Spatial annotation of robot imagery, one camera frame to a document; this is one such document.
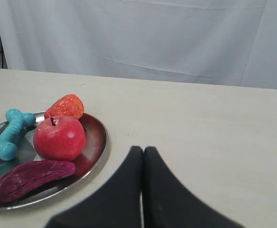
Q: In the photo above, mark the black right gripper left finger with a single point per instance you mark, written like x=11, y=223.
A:
x=116, y=204

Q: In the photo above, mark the white backdrop cloth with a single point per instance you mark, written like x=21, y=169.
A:
x=221, y=42

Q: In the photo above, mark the teal toy bone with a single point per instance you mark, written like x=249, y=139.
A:
x=17, y=121

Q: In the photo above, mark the red apple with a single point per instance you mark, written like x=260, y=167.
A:
x=59, y=138

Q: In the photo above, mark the round stainless steel plate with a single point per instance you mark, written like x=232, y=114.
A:
x=89, y=163

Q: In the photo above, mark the orange bumpy ball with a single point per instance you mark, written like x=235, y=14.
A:
x=69, y=105

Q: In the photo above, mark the purple toy sweet potato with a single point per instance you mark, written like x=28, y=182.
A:
x=31, y=175

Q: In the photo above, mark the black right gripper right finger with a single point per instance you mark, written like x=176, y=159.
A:
x=167, y=203

